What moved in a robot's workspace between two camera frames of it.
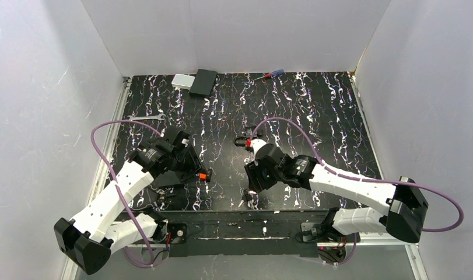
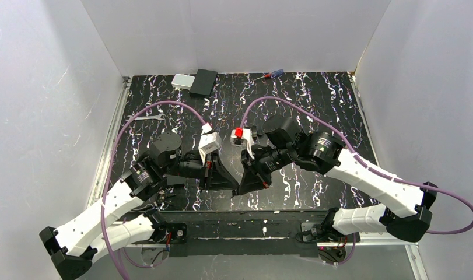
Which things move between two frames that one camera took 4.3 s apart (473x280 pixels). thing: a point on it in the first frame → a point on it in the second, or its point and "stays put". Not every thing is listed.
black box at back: (203, 82) stays put
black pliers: (163, 198) stays put
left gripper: (192, 163) → (207, 170)
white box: (182, 81) stays put
